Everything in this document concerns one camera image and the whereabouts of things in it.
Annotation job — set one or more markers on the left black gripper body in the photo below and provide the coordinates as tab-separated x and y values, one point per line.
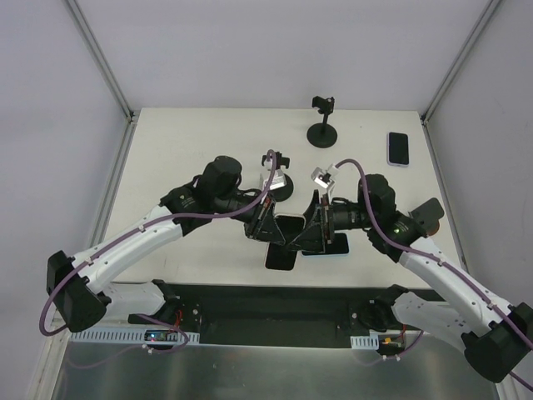
258	219

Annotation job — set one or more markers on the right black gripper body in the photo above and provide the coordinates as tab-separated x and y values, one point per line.
326	222

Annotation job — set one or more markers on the black phone cream case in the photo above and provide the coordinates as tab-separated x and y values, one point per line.
280	257

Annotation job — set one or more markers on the black round-base phone stand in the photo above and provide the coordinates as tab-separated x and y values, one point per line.
284	193

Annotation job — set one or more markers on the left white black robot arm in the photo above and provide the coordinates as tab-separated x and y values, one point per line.
75	284

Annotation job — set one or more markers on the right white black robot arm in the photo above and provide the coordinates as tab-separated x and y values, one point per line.
493	334

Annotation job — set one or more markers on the black phone blue case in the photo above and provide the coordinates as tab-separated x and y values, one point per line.
339	247

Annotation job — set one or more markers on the black rear phone stand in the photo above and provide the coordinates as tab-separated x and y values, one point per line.
322	134

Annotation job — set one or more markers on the black stand on brown disc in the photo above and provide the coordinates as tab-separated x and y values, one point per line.
427	217

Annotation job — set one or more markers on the black phone lavender case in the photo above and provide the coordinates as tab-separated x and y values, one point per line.
398	149

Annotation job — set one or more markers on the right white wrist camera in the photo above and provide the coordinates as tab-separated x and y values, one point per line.
325	177

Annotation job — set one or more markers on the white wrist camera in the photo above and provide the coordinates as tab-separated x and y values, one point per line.
278	181
325	177

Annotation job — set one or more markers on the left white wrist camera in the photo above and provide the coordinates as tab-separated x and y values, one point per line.
278	181

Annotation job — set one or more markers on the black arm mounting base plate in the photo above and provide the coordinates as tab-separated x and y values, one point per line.
292	317

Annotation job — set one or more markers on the right white slotted cable duct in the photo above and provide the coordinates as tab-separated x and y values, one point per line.
369	342

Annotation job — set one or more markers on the white slotted cable duct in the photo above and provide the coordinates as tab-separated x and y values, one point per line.
127	335
369	342

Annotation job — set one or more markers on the left white slotted cable duct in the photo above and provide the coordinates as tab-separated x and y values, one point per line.
127	335

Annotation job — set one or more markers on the left aluminium frame post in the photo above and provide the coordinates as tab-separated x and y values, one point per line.
103	66

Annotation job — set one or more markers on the aluminium frame post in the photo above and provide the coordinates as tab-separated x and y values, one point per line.
103	66
459	61

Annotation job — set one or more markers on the right aluminium frame post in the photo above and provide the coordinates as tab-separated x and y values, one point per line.
459	61

